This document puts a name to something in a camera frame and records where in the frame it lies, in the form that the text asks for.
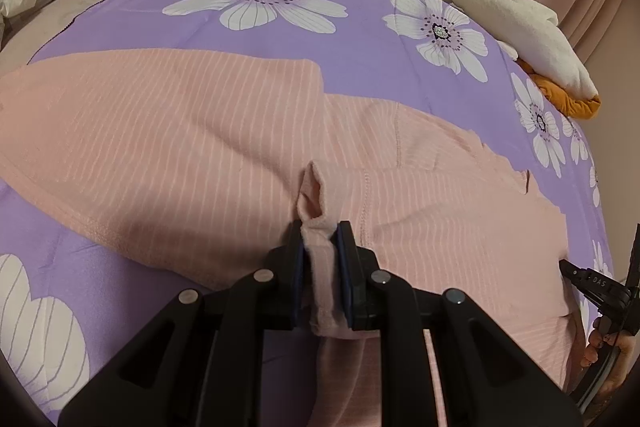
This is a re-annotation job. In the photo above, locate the purple floral blanket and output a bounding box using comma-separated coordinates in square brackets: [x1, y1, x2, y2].
[0, 0, 617, 427]

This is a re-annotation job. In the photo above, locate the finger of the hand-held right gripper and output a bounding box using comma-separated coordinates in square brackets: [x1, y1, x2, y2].
[558, 259, 617, 308]

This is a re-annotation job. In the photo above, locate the white goose plush toy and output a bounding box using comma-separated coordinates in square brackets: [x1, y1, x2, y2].
[370, 0, 602, 120]

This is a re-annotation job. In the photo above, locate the person's right hand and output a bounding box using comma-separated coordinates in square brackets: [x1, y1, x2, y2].
[582, 316, 635, 404]

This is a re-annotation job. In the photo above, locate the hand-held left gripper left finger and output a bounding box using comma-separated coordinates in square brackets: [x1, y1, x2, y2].
[57, 221, 306, 427]

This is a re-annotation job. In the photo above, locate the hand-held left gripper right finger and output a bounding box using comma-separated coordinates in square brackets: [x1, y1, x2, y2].
[336, 221, 584, 427]

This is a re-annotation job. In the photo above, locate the pink striped garment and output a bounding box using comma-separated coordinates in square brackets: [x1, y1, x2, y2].
[0, 48, 591, 427]

